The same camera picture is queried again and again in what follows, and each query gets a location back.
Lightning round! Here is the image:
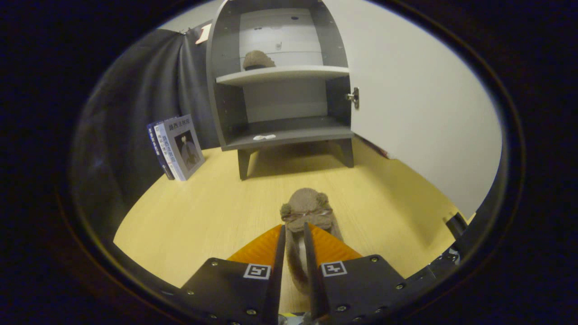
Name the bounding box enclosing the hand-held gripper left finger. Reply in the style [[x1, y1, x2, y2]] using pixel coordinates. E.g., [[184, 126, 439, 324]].
[[181, 224, 286, 325]]

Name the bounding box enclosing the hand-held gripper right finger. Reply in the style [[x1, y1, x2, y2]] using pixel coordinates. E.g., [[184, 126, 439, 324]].
[[303, 222, 409, 322]]

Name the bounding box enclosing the brown knitted shoe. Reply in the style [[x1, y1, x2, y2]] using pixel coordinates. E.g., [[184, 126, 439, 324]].
[[280, 188, 344, 296], [242, 50, 276, 71]]

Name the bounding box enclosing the white shoe cabinet door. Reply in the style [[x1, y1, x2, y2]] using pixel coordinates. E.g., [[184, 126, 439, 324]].
[[323, 0, 503, 219]]

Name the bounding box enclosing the white cabinet shelf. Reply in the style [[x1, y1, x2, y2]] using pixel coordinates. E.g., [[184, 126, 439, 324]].
[[216, 65, 350, 87]]

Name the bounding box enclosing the grey cover book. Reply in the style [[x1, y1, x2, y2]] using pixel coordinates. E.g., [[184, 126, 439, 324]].
[[163, 114, 205, 181]]

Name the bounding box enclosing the dark blue book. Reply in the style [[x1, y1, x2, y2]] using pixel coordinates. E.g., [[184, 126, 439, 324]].
[[147, 121, 175, 181]]

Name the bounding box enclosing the black backdrop cloth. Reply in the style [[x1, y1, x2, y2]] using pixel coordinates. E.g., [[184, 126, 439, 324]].
[[68, 20, 222, 244]]

